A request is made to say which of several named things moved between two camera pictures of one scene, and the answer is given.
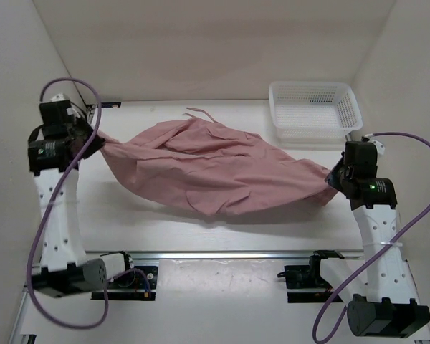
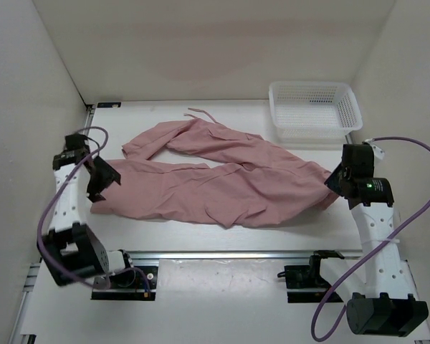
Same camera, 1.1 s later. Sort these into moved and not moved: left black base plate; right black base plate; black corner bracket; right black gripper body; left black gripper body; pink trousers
Moved: left black gripper body; pink trousers
Not moved: black corner bracket; left black base plate; right black base plate; right black gripper body
